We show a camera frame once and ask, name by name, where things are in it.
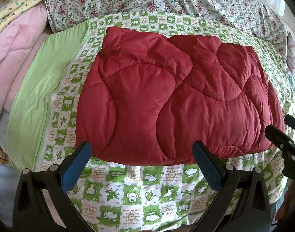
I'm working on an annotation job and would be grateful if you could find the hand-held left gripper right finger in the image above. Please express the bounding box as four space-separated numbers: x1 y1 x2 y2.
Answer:
188 141 272 232

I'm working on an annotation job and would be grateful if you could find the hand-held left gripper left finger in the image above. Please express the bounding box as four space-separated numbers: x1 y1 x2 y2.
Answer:
13 141 93 232

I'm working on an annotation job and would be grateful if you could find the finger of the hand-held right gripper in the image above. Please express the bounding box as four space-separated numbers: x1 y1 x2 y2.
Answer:
284 114 295 135
264 124 295 151

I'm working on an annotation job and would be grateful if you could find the red quilted blanket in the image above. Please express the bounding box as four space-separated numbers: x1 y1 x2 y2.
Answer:
72 26 286 165

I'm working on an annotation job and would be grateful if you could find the person's right hand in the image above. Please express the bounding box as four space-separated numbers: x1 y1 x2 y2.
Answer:
275 180 295 223

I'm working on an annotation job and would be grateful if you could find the green checkered printed blanket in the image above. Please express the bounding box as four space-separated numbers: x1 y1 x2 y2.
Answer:
6 11 295 232

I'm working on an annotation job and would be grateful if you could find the light blue cloth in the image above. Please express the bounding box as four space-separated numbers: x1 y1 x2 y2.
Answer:
0 111 13 151

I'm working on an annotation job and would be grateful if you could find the pink quilt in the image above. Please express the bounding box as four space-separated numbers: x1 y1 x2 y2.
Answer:
0 3 51 116

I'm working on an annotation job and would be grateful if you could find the yellow printed blanket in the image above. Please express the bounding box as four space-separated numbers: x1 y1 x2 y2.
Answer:
0 0 54 35

